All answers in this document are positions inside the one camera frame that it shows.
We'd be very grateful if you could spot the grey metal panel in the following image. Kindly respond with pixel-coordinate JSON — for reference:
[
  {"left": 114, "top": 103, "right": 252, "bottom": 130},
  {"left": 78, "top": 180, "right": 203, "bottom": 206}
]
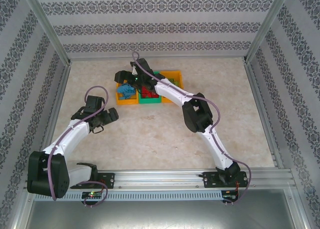
[{"left": 14, "top": 188, "right": 307, "bottom": 229}]

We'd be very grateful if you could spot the aluminium frame post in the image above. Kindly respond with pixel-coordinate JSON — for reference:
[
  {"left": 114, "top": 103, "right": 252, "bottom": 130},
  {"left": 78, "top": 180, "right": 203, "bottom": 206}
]
[
  {"left": 242, "top": 0, "right": 293, "bottom": 65},
  {"left": 23, "top": 0, "right": 73, "bottom": 66}
]

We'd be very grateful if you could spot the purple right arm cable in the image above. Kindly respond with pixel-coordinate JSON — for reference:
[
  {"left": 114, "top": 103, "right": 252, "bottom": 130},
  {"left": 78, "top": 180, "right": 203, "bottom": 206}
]
[{"left": 131, "top": 51, "right": 252, "bottom": 205}]

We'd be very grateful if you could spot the aluminium side rail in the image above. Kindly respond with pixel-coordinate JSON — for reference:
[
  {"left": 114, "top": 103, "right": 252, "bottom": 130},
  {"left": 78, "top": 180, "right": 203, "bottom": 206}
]
[
  {"left": 34, "top": 62, "right": 73, "bottom": 172},
  {"left": 243, "top": 61, "right": 285, "bottom": 169}
]

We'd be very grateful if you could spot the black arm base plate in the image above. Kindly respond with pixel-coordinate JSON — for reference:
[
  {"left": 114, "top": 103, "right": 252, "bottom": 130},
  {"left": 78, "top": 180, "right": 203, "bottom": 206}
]
[
  {"left": 70, "top": 172, "right": 116, "bottom": 190},
  {"left": 202, "top": 170, "right": 250, "bottom": 189}
]

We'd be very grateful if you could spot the green plastic bin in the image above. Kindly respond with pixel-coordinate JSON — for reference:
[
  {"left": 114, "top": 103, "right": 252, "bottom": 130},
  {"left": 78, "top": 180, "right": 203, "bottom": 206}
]
[{"left": 136, "top": 71, "right": 163, "bottom": 105}]

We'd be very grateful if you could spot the short black cable loop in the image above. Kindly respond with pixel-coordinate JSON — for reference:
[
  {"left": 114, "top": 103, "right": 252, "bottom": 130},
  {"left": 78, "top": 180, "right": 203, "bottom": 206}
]
[{"left": 90, "top": 125, "right": 105, "bottom": 135}]

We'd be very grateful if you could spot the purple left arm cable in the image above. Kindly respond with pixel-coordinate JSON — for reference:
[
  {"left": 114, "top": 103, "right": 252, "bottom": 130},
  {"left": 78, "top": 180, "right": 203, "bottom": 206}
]
[{"left": 47, "top": 85, "right": 110, "bottom": 208}]

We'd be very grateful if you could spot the aluminium mounting rail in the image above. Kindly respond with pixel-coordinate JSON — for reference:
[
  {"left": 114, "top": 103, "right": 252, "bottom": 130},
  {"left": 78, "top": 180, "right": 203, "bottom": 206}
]
[{"left": 23, "top": 169, "right": 294, "bottom": 190}]

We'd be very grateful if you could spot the small circuit board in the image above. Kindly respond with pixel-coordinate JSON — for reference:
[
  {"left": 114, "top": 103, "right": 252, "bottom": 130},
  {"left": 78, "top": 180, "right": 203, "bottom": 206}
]
[
  {"left": 81, "top": 190, "right": 104, "bottom": 200},
  {"left": 221, "top": 189, "right": 240, "bottom": 203}
]

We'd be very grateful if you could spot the slotted grey cable duct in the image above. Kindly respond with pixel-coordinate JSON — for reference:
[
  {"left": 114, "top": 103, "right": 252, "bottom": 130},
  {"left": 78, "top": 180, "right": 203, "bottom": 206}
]
[{"left": 33, "top": 190, "right": 224, "bottom": 202}]

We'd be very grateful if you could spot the orange plastic bin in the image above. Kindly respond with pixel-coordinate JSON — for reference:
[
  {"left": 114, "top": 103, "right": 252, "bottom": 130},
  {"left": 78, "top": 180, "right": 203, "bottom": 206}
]
[
  {"left": 115, "top": 81, "right": 139, "bottom": 106},
  {"left": 159, "top": 70, "right": 185, "bottom": 104}
]

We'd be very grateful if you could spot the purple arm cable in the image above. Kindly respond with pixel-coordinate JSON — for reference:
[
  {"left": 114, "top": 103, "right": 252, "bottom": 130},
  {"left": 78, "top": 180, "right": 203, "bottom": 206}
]
[
  {"left": 47, "top": 85, "right": 110, "bottom": 208},
  {"left": 131, "top": 51, "right": 252, "bottom": 205}
]

